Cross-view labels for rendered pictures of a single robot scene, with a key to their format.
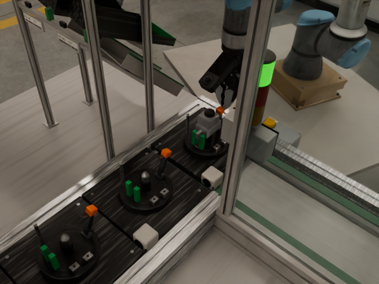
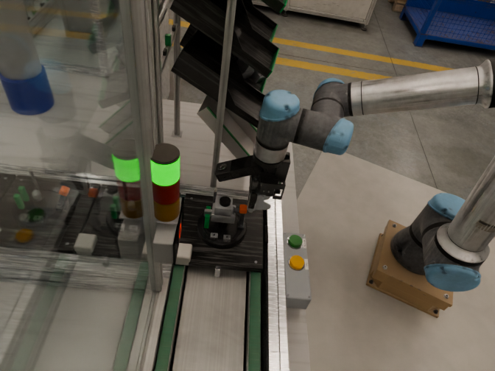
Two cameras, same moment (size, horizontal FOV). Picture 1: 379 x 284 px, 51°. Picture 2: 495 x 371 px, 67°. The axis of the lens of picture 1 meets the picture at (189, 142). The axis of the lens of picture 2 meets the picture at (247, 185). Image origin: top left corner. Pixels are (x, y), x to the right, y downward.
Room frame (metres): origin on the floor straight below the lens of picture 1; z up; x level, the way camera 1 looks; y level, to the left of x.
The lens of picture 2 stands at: (0.42, -0.54, 1.84)
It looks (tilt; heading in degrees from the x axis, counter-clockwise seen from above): 46 degrees down; 45
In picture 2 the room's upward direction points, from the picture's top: 11 degrees clockwise
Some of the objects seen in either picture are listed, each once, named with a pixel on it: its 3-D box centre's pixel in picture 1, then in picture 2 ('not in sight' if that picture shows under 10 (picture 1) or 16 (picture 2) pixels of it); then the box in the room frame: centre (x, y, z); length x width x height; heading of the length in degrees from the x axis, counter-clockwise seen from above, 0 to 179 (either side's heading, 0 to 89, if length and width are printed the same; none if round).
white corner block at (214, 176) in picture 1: (211, 178); (182, 254); (0.71, -0.07, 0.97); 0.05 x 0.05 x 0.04; 51
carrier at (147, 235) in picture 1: (145, 182); not in sight; (0.64, 0.11, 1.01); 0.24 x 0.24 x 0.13; 51
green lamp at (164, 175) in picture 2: not in sight; (164, 165); (0.63, -0.13, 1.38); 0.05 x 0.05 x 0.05
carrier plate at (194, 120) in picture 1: (206, 145); (221, 230); (0.84, -0.05, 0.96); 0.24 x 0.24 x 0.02; 51
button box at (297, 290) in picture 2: not in sight; (294, 269); (0.96, -0.25, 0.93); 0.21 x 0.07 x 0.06; 51
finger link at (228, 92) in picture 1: (233, 96); (259, 205); (0.90, -0.12, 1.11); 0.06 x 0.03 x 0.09; 141
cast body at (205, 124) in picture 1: (206, 122); (220, 207); (0.84, -0.05, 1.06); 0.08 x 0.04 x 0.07; 141
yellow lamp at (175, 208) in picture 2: not in sight; (166, 203); (0.63, -0.13, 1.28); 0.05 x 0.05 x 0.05
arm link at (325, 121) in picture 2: not in sight; (324, 128); (0.98, -0.17, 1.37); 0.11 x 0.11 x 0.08; 37
